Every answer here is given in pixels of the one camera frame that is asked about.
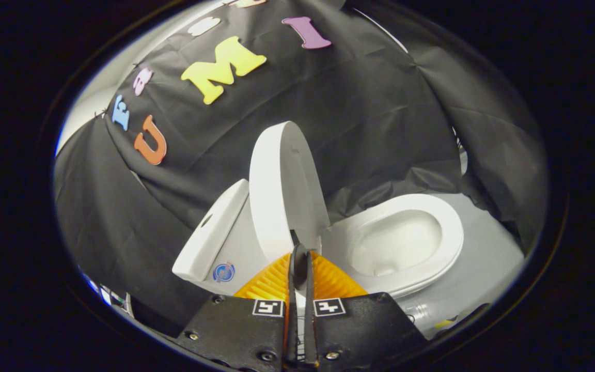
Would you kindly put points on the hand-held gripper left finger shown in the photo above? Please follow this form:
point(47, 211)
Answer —
point(291, 320)

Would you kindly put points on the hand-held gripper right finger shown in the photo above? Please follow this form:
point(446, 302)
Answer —
point(310, 320)

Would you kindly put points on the black lid pull tab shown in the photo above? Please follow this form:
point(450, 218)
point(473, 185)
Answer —
point(294, 238)

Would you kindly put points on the white toilet lid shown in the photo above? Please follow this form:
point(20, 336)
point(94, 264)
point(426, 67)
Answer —
point(282, 191)

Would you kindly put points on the white toilet tank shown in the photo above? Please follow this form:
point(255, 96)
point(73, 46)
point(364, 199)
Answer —
point(240, 253)

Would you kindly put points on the white toilet bowl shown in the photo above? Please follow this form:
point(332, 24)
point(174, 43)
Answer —
point(395, 243)

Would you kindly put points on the white toilet seat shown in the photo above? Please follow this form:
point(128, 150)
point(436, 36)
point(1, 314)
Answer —
point(450, 232)

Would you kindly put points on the white tank cover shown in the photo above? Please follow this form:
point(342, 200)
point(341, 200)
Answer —
point(209, 232)

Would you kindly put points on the yellow tape piece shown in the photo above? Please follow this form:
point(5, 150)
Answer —
point(444, 323)

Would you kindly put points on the black backdrop cloth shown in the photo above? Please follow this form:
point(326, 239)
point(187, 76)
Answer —
point(380, 129)

